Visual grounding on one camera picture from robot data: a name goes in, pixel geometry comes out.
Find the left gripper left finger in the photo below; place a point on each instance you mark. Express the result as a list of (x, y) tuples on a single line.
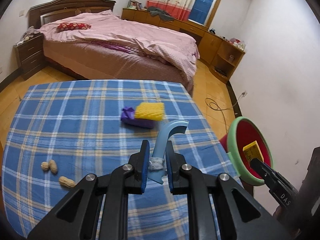
[(97, 207)]

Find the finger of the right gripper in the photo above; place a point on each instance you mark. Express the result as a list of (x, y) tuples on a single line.
[(279, 188)]

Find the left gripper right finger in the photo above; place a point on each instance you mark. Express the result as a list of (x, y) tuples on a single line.
[(219, 207)]

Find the small yellow box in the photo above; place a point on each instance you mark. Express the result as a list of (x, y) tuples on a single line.
[(252, 151)]

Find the light blue plastic hook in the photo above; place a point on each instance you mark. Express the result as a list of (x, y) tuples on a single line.
[(156, 169)]

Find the peanut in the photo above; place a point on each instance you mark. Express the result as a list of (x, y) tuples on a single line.
[(53, 166), (66, 182), (45, 166)]

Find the red bin with green rim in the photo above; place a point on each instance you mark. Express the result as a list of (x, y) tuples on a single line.
[(244, 142)]

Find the blue plaid tablecloth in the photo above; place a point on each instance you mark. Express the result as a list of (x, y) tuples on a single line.
[(77, 124)]

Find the purple wrapper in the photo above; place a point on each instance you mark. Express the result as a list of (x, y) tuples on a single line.
[(128, 117)]

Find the yellow sponge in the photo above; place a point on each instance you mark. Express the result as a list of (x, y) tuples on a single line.
[(150, 111)]

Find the long wooden cabinet desk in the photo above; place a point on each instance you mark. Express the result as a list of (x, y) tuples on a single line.
[(221, 56)]

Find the dark wooden nightstand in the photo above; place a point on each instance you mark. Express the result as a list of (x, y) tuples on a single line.
[(30, 57)]

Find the wooden bed with headboard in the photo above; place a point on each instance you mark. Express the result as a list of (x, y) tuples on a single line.
[(98, 60)]

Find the pink quilt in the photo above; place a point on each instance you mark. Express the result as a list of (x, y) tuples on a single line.
[(107, 27)]

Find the red floral pillow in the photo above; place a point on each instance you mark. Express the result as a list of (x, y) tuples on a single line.
[(73, 26)]

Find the blue window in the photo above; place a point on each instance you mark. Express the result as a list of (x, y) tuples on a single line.
[(201, 11)]

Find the dark clothes pile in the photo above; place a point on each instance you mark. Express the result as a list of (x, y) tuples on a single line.
[(162, 14)]

